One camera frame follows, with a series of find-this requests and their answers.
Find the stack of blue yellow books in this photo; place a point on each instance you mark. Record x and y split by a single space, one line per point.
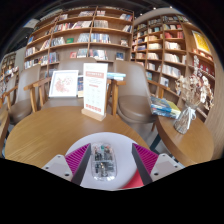
165 107

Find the distant wooden bookshelf unit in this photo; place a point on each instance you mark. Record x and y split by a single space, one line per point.
8 66

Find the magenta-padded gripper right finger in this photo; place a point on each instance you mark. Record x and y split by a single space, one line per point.
146 160

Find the white mouse pad red wrist rest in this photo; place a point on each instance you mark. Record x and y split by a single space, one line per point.
111 137

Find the glass vase with dried flowers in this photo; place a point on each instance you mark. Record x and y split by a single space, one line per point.
185 120

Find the white sign stand wooden base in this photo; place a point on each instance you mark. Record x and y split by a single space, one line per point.
95 90

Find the light blue book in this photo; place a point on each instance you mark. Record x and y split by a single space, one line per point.
116 76

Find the dark book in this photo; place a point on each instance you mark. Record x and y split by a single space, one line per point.
80 86

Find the beige wooden-armed armchair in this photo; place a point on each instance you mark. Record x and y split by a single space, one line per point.
63 102
136 103
21 106

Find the white framed picture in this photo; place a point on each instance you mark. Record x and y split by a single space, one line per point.
63 83

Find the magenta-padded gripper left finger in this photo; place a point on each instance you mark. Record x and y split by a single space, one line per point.
75 160

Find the curved wooden bookshelf unit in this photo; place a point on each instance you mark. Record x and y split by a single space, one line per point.
170 50

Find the transparent computer mouse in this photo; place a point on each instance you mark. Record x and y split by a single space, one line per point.
103 161

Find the white ceiling panel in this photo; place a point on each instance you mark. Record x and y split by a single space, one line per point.
31 23

